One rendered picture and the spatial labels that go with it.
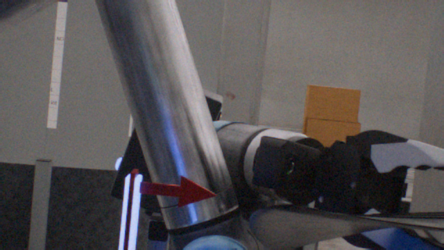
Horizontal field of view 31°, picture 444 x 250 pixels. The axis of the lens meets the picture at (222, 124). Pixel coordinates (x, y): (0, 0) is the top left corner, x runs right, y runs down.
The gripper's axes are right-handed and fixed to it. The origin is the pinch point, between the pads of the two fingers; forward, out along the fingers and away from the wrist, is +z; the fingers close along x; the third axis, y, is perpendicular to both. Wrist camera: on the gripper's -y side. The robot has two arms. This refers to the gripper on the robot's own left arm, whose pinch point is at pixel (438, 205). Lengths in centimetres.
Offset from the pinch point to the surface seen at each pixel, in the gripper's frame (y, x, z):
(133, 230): -23.6, 5.6, -8.5
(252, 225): -15.2, 3.9, -5.1
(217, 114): 14, -4, -52
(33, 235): 44, 39, -168
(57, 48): 229, -38, -579
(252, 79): 249, -33, -340
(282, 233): -10.6, 4.6, -6.6
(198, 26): 314, -78, -505
